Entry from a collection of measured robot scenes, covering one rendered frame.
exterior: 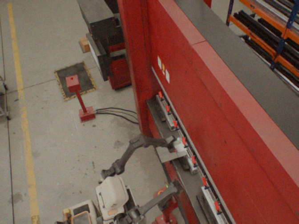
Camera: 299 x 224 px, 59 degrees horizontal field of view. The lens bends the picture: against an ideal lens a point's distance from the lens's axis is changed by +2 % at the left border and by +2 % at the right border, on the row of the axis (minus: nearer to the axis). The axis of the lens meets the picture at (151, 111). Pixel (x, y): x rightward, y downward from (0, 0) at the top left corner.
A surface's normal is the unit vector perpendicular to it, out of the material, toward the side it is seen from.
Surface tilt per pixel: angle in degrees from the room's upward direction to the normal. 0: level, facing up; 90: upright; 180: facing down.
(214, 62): 0
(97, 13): 0
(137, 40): 90
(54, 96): 0
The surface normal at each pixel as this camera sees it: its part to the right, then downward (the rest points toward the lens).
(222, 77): -0.07, -0.64
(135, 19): 0.32, 0.72
